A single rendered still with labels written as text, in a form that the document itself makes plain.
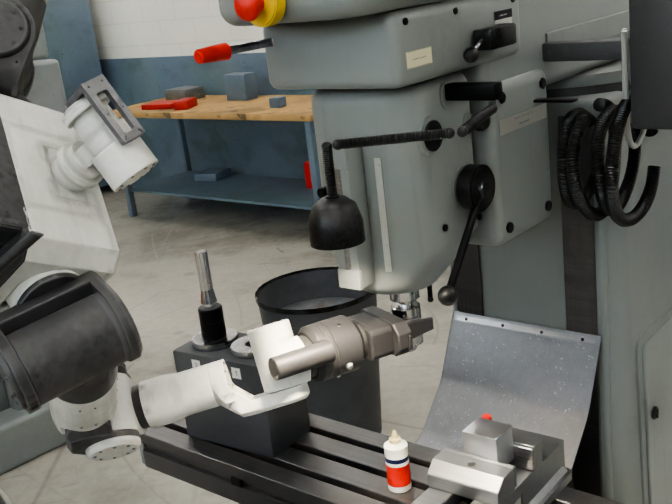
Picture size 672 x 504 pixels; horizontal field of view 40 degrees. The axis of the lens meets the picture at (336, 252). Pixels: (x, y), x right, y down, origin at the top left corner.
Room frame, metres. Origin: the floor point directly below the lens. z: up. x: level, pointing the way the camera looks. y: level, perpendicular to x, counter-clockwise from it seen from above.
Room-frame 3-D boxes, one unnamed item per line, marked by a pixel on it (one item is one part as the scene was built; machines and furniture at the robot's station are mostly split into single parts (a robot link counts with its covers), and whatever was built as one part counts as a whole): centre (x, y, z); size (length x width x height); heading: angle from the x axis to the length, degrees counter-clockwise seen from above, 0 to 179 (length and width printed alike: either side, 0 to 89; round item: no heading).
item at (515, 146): (1.52, -0.23, 1.47); 0.24 x 0.19 x 0.26; 48
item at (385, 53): (1.41, -0.13, 1.68); 0.34 x 0.24 x 0.10; 138
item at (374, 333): (1.34, -0.02, 1.24); 0.13 x 0.12 x 0.10; 28
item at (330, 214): (1.15, 0.00, 1.48); 0.07 x 0.07 x 0.06
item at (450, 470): (1.25, -0.16, 1.03); 0.12 x 0.06 x 0.04; 50
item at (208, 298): (1.67, 0.25, 1.26); 0.03 x 0.03 x 0.11
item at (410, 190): (1.38, -0.10, 1.47); 0.21 x 0.19 x 0.32; 48
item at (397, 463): (1.38, -0.06, 0.99); 0.04 x 0.04 x 0.11
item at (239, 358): (1.64, 0.21, 1.04); 0.22 x 0.12 x 0.20; 54
